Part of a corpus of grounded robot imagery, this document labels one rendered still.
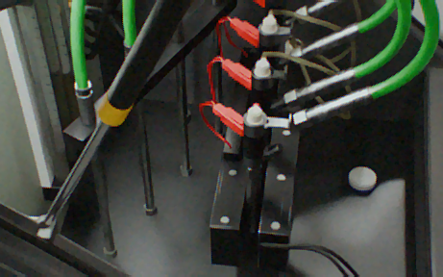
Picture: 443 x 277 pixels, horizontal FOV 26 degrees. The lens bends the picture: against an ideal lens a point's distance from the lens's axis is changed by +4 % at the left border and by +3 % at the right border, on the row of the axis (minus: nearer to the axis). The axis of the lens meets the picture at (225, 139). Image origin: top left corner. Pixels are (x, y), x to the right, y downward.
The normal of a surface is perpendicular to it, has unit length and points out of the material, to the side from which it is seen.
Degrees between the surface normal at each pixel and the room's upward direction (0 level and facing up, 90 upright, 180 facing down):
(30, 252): 43
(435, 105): 0
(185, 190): 0
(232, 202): 0
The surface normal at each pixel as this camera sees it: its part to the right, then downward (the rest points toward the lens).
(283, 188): -0.01, -0.68
